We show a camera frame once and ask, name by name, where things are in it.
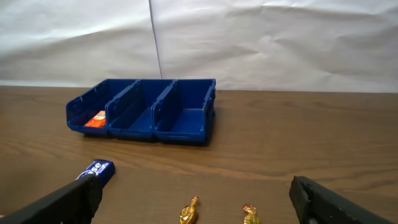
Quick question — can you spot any blue tray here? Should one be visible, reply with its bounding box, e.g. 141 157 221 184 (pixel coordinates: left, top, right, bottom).
65 78 217 146

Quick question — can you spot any blue candy pack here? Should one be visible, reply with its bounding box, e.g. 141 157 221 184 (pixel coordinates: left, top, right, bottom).
76 159 116 189

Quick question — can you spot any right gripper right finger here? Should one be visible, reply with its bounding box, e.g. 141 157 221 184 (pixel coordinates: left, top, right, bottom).
289 175 396 224

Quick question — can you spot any gold candy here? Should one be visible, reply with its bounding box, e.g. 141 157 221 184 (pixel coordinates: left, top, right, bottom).
179 195 200 224
243 203 261 224

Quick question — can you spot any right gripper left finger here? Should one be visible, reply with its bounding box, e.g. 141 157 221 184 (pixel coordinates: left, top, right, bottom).
0 173 103 224

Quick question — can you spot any orange candy box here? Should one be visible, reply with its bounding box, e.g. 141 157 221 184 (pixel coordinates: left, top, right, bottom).
83 110 107 128

